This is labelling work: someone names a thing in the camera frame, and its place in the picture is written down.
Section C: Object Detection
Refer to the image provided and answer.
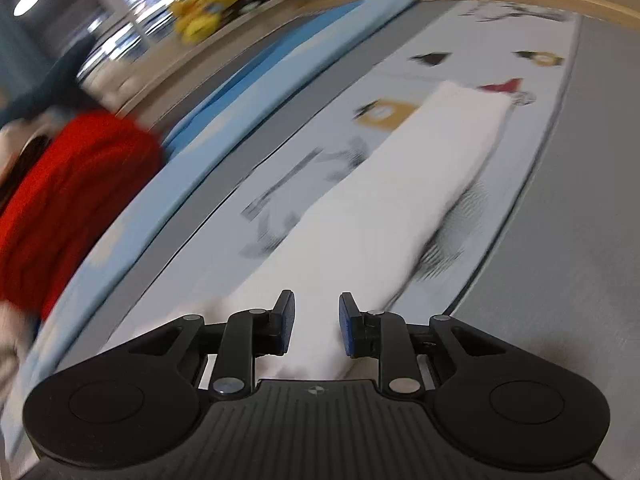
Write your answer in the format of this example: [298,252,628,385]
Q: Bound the white garment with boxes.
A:
[202,81,512,379]

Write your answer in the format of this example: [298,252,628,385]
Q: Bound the light blue cloud blanket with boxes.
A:
[1,0,416,458]

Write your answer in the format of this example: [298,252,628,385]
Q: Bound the red folded blanket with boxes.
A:
[1,110,164,320]

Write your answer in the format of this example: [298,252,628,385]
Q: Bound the yellow plush toys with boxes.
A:
[169,0,240,44]

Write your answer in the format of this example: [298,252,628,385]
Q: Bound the teal shark plush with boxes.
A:
[1,10,102,127]

